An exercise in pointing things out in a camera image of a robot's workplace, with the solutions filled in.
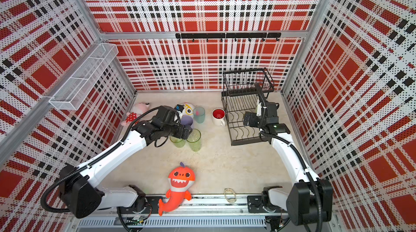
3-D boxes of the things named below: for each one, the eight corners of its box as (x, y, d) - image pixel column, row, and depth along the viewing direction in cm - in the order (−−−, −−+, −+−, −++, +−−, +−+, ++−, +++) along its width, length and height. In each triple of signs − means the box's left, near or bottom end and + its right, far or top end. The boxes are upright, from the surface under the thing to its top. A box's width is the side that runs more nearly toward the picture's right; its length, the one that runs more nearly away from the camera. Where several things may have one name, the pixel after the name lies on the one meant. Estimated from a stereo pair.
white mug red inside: (211, 127, 102) (211, 120, 96) (212, 115, 109) (211, 107, 103) (225, 127, 102) (225, 120, 96) (225, 115, 109) (225, 107, 103)
